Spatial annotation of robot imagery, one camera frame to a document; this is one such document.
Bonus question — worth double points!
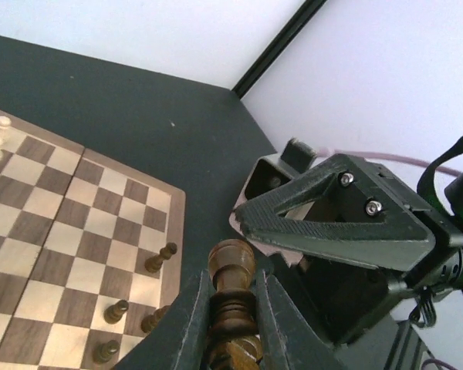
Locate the dark queen piece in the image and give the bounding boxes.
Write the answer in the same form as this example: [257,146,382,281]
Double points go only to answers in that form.
[206,239,262,369]

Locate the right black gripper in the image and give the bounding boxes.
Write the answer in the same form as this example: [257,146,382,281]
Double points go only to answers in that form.
[228,153,463,343]

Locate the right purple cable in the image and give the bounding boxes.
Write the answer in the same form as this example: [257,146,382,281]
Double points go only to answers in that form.
[314,146,463,179]

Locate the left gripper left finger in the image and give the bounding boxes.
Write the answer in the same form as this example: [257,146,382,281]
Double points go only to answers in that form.
[115,270,212,370]

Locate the wooden chess board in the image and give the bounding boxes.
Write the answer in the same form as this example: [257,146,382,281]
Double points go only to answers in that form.
[0,110,185,369]

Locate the white chess piece rook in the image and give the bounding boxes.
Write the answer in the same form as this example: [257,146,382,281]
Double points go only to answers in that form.
[0,116,12,143]

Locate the dark pawn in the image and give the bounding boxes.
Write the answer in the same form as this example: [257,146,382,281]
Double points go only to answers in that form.
[144,242,177,274]
[93,339,120,364]
[103,300,130,325]

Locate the dark bishop piece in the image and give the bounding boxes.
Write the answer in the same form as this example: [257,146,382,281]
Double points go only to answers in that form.
[140,305,170,334]

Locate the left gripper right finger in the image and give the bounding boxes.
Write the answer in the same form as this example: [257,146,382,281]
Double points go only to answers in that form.
[255,271,346,370]

